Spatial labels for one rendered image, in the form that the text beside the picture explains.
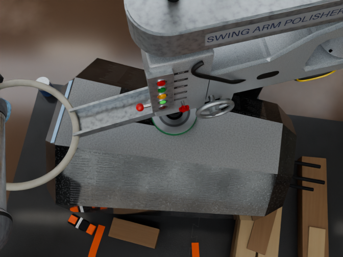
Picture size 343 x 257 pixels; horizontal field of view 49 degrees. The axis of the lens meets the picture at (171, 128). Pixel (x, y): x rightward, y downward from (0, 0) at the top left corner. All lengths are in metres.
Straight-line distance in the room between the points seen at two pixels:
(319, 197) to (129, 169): 1.33
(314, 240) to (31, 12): 2.66
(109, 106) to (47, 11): 1.77
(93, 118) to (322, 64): 0.96
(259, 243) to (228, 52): 1.36
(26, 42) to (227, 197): 2.05
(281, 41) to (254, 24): 0.28
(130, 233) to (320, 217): 1.19
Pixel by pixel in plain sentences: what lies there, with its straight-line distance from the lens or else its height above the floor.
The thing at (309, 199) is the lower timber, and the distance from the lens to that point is 2.61.
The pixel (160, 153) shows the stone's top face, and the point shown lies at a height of 0.87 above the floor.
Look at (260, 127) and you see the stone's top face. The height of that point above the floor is 0.87.
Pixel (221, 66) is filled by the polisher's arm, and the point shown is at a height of 1.43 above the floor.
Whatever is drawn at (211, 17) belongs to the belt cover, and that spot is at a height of 1.74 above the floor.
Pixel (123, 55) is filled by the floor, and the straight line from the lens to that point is 2.96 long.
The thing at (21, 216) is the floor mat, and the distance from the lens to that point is 2.75.
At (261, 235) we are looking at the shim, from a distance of 2.37.
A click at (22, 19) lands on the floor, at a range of 3.33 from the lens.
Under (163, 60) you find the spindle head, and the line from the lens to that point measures 1.11.
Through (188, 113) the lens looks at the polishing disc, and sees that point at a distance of 1.78.
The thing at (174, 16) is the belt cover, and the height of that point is 1.74.
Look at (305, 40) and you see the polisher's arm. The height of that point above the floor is 1.52.
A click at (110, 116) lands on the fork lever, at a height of 1.04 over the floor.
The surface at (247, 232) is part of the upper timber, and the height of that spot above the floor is 0.24.
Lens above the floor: 2.56
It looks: 72 degrees down
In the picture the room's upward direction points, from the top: 2 degrees counter-clockwise
